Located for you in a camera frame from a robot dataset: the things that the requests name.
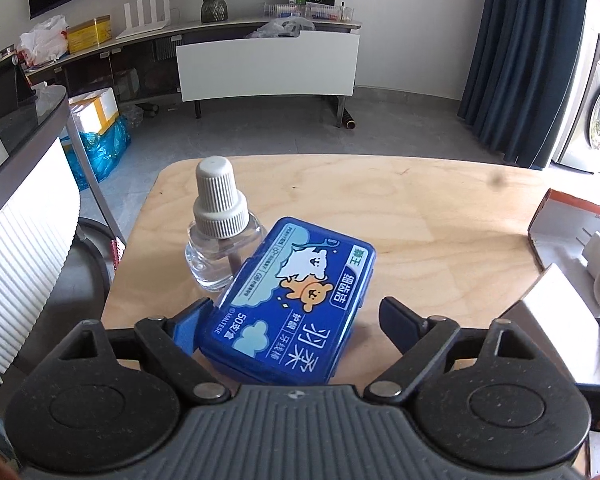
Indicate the yellow box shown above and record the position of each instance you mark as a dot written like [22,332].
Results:
[89,34]

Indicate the clear liquid refill bottle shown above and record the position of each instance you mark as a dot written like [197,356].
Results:
[224,232]

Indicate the white TV console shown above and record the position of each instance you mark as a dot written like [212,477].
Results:
[200,62]

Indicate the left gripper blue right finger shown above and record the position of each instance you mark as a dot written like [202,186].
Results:
[403,326]

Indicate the white router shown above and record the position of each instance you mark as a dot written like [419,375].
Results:
[146,17]

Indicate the cardboard box on floor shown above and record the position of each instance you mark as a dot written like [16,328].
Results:
[94,112]

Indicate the white ribbed round cabinet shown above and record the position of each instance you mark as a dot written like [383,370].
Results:
[39,210]

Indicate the white cardboard box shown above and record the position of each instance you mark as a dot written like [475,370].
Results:
[557,319]

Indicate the washing machine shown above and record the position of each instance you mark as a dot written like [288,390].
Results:
[580,147]

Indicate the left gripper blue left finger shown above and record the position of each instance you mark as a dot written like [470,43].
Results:
[184,327]

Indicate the dark blue curtain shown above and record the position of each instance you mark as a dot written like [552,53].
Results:
[521,71]

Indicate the orange white cardboard tray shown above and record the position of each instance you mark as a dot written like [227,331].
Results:
[557,234]

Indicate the blue floss pick box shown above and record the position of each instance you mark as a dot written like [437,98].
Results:
[289,312]

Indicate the white plastic bag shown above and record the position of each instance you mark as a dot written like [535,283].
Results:
[45,42]

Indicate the blue plastic bag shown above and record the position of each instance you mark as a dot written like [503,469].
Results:
[103,151]

